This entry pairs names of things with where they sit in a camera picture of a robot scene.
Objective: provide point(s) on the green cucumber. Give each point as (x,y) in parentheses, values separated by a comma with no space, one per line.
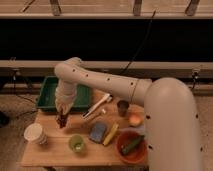
(131,145)

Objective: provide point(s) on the orange bowl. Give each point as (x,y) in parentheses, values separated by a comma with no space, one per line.
(137,155)

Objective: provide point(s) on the peach apple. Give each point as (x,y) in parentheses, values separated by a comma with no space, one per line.
(135,119)

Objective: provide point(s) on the blue sponge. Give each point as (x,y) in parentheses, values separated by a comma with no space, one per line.
(97,132)

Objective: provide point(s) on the small green cup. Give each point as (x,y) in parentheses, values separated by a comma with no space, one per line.
(76,143)

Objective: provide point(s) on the dark metal cup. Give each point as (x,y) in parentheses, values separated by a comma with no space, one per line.
(122,107)

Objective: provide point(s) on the dark red grape bunch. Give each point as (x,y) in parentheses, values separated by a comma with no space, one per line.
(61,120)

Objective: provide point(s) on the wooden handled brush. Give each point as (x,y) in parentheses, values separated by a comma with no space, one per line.
(102,112)

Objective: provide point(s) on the yellow banana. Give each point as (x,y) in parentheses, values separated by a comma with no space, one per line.
(111,134)

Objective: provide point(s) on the white paper cup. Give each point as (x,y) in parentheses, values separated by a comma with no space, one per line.
(35,133)

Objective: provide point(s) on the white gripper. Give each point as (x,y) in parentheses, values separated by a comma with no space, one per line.
(63,106)

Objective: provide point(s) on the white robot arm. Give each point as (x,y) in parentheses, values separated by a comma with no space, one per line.
(173,132)

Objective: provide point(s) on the green plastic tray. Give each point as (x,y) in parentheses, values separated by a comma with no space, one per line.
(46,99)

